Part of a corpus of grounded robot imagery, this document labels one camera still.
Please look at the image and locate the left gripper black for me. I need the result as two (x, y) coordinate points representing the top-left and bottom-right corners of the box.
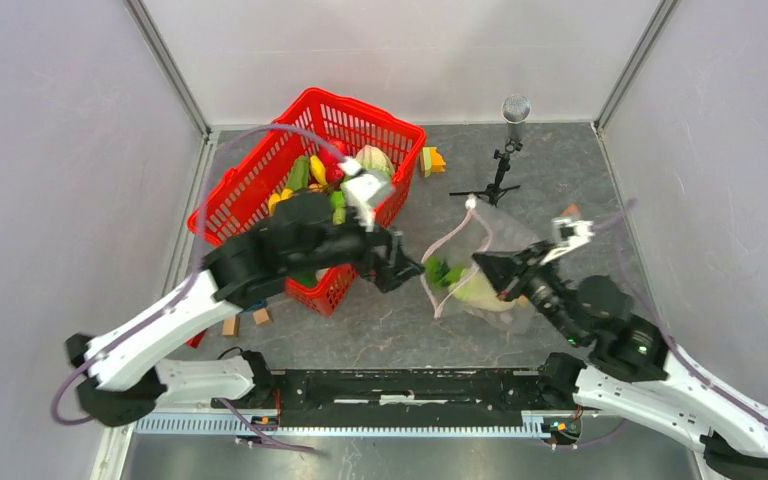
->
(286, 201), (426, 292)

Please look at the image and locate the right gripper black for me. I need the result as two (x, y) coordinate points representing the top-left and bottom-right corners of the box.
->
(472, 238), (587, 346)

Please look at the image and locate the white long radish toy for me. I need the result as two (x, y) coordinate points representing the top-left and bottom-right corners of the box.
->
(448, 271), (517, 312)

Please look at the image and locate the green leafy vegetable toy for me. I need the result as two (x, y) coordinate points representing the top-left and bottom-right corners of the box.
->
(424, 256), (467, 289)

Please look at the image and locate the clear zip top bag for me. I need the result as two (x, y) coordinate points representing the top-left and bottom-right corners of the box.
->
(421, 195), (539, 334)

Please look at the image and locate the napa cabbage toy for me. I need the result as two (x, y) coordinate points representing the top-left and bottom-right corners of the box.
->
(355, 145), (395, 179)

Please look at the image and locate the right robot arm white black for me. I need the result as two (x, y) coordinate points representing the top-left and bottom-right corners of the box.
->
(472, 242), (768, 479)

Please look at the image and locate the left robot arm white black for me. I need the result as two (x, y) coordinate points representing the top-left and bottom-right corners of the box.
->
(66, 191), (424, 427)

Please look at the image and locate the orange slice toy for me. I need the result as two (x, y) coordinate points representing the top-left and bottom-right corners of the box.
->
(560, 203), (581, 217)

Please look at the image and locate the small red apple toy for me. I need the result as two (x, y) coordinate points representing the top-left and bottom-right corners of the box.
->
(325, 164), (345, 184)

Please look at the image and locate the green cucumber toy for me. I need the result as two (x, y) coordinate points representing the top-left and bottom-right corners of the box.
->
(285, 155), (310, 191)

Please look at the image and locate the yellow banana bunch toy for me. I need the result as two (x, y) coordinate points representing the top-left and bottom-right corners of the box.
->
(267, 188), (294, 215)

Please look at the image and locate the wooden block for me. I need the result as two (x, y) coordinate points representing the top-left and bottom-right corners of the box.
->
(252, 308), (272, 327)
(221, 315), (240, 338)

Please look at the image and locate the microphone on black tripod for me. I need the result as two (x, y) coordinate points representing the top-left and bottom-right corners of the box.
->
(449, 94), (531, 207)

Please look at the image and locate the red plastic basket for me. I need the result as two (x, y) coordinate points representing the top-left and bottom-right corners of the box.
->
(202, 87), (426, 316)

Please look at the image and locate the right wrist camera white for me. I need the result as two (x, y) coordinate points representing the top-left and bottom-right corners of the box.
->
(543, 215), (594, 264)

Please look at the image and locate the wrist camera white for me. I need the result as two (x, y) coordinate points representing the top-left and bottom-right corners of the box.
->
(543, 215), (594, 264)
(339, 156), (395, 232)

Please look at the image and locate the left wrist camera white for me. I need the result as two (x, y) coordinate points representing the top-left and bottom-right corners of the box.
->
(339, 156), (395, 232)

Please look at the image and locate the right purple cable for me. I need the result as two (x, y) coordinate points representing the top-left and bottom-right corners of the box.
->
(549, 198), (768, 458)

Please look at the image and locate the purple cable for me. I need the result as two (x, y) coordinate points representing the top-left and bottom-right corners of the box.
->
(549, 198), (768, 458)
(50, 123), (352, 453)

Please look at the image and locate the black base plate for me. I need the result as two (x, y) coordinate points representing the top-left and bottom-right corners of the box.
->
(231, 368), (575, 428)

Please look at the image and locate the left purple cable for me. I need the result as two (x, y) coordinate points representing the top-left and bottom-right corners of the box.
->
(50, 123), (352, 453)

